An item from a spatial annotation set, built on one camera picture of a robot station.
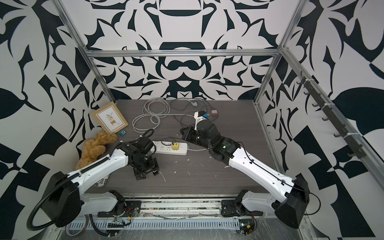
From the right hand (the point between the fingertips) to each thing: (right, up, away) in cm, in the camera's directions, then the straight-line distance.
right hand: (178, 128), depth 69 cm
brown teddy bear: (-49, -13, +16) cm, 53 cm away
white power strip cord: (-23, +10, +47) cm, 53 cm away
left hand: (-14, -23, +12) cm, 30 cm away
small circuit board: (+32, -46, +2) cm, 56 cm away
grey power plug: (+8, +15, +46) cm, 49 cm away
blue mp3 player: (-40, -6, +33) cm, 52 cm away
